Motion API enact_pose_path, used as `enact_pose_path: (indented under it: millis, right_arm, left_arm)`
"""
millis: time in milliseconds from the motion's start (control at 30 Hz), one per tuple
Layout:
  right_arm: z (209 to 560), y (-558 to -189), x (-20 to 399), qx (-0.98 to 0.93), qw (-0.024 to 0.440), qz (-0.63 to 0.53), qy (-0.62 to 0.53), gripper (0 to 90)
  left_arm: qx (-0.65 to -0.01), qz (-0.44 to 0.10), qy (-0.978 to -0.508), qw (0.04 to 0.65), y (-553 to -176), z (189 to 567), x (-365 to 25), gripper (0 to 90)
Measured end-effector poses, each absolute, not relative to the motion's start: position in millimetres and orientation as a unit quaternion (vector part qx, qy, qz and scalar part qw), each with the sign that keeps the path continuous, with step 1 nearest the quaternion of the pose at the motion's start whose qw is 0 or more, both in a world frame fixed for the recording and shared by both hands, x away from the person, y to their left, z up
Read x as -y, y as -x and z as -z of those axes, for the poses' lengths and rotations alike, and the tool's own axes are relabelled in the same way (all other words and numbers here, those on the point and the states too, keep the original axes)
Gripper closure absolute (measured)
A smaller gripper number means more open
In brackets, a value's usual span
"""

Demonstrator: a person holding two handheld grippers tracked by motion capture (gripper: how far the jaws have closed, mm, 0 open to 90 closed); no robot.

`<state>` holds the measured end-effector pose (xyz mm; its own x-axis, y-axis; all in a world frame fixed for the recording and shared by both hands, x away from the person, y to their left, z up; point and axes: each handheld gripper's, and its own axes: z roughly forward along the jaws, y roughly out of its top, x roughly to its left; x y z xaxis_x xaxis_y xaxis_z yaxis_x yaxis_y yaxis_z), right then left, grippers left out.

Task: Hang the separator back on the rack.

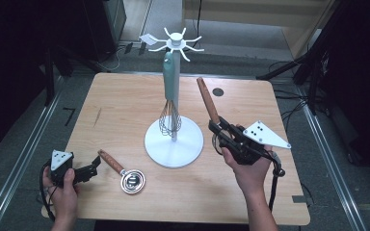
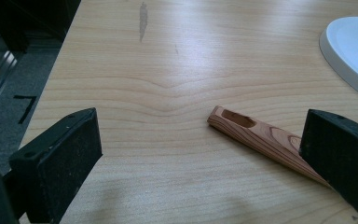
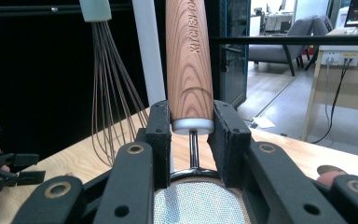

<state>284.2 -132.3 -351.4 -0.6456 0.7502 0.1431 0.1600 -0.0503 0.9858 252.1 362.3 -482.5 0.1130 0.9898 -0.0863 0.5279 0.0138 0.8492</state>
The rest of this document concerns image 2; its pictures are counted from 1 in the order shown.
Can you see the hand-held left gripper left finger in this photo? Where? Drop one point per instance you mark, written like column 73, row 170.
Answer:
column 59, row 161

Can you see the white plate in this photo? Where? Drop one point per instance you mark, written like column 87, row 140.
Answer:
column 352, row 46

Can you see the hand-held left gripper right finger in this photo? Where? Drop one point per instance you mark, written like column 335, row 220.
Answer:
column 341, row 149

